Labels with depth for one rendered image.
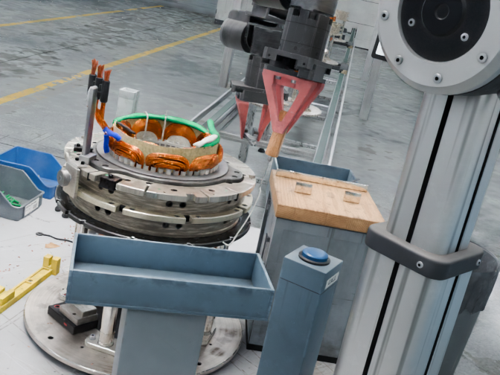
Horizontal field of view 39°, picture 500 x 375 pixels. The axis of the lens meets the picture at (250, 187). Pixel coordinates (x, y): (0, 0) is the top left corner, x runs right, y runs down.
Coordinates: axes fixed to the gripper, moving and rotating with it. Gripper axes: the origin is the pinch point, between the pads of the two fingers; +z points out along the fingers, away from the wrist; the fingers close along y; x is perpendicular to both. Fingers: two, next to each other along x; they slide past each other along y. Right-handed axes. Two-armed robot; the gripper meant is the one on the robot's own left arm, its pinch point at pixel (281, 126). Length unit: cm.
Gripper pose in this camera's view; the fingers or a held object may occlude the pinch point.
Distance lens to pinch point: 89.8
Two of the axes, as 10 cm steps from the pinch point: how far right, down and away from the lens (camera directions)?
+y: -3.4, 0.9, -9.4
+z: -2.5, 9.5, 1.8
